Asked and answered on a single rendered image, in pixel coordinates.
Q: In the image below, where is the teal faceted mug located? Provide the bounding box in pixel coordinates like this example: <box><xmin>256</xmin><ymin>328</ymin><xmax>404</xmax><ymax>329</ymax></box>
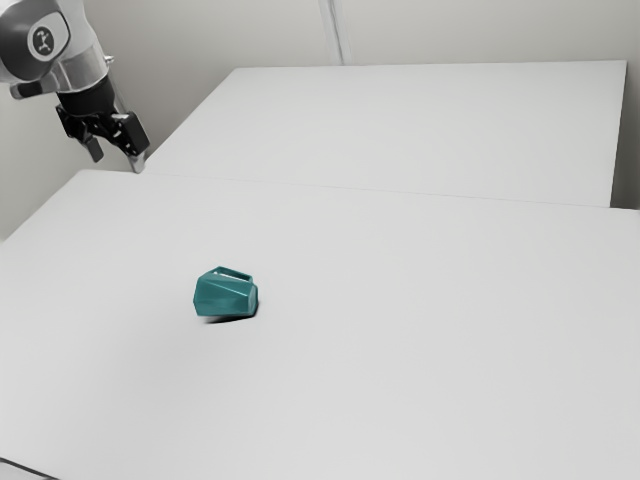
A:
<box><xmin>191</xmin><ymin>265</ymin><xmax>261</xmax><ymax>318</ymax></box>

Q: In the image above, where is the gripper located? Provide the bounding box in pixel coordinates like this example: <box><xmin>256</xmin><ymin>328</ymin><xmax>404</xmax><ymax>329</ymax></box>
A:
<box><xmin>54</xmin><ymin>77</ymin><xmax>151</xmax><ymax>175</ymax></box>

